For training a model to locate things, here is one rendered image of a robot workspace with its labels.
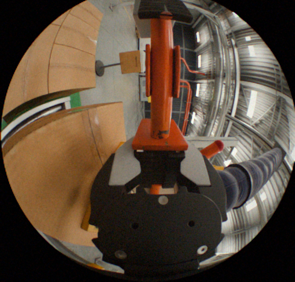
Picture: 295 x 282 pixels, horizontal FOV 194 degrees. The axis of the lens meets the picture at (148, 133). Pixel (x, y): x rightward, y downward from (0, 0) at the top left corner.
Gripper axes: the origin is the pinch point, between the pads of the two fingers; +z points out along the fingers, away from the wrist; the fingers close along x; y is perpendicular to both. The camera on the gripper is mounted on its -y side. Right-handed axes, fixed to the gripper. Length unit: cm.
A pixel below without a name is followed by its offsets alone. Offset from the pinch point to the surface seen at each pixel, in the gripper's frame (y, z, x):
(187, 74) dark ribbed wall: -248, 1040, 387
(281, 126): -17, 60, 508
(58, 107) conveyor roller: -5, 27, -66
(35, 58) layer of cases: -43, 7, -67
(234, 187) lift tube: 17.4, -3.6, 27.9
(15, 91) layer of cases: -25, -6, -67
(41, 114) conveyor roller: -5, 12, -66
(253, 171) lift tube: 16.4, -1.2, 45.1
